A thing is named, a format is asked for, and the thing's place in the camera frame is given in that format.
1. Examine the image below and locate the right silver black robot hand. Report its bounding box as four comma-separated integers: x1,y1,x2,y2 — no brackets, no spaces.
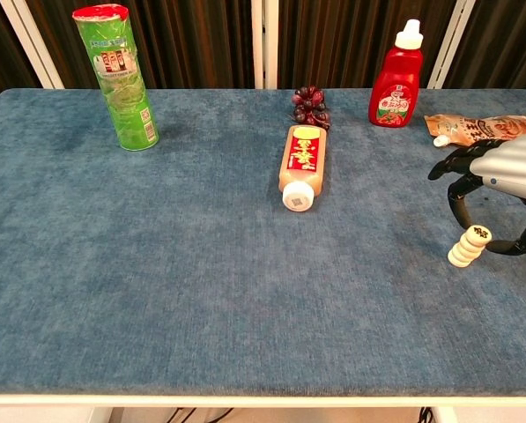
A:
428,131,526,256

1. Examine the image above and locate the brown spouted sauce pouch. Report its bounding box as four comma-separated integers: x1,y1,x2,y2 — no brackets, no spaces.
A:
424,113,526,147

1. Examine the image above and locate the red ketchup squeeze bottle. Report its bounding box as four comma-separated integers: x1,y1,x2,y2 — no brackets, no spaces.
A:
367,19,425,129

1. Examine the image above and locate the red label drink bottle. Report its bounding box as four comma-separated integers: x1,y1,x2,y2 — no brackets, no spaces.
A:
278,123,329,213

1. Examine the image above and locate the dark red grape bunch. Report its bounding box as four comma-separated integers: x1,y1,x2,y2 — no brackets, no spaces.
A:
292,85,333,132

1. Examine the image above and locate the dark brown pleated curtain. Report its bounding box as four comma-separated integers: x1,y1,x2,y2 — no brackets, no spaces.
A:
0,0,526,109

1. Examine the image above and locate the blue velvet table cloth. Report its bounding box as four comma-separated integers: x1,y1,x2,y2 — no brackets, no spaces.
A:
0,87,526,397

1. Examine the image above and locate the green chips can red lid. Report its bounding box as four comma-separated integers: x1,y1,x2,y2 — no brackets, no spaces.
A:
71,4,160,152

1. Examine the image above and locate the white metal frame post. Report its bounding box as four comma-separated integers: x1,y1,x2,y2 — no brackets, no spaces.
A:
0,0,65,90
426,0,478,90
250,0,280,90

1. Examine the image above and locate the white table frame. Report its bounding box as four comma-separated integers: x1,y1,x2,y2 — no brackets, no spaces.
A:
0,393,526,423

